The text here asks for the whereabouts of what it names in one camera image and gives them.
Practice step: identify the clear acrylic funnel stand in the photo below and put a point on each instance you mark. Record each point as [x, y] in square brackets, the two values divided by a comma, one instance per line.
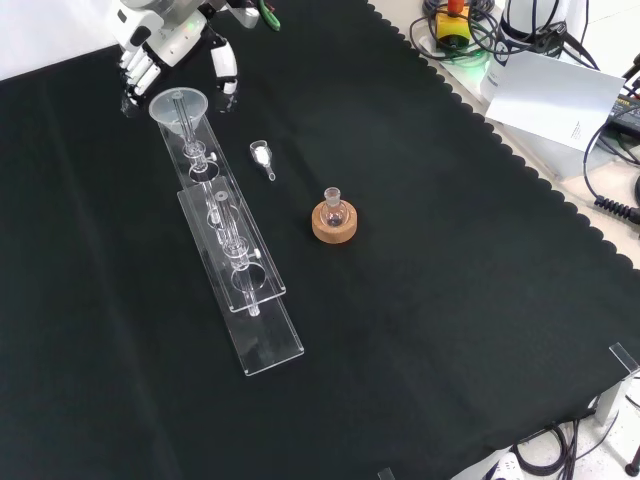
[270, 350]

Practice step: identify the white round device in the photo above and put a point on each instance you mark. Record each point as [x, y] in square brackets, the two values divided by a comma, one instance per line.
[530, 15]

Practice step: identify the pale board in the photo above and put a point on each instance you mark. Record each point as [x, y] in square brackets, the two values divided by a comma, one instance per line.
[550, 100]

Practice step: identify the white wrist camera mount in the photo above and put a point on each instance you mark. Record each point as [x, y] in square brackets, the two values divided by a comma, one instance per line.
[247, 17]

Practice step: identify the glass weighing funnel with powder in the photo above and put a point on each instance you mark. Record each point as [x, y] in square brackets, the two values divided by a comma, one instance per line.
[260, 152]

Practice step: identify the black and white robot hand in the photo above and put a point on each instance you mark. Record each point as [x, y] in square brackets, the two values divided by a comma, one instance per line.
[170, 40]

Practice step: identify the translucent plastic funnel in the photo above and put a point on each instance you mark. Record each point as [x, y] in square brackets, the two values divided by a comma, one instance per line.
[165, 112]

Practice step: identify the glass round-bottom flask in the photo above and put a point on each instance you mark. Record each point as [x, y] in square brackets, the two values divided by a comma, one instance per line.
[332, 197]

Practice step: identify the black power adapter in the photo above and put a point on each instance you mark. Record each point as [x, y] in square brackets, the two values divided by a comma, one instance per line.
[627, 117]

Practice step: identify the yellow stop button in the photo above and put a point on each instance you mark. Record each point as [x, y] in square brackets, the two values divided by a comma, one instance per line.
[452, 27]

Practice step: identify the white box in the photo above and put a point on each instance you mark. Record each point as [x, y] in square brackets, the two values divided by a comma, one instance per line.
[550, 155]

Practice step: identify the clear acrylic cloth clip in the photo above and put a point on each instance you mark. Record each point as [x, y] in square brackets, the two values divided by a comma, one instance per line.
[625, 357]
[386, 474]

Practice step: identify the white power strip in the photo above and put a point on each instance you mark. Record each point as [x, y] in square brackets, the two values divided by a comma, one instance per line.
[505, 470]

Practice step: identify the black bench cloth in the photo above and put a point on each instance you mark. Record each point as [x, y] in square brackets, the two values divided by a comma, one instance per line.
[450, 300]

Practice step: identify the aluminium bench leg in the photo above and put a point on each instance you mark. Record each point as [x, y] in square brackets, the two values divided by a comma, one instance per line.
[612, 400]

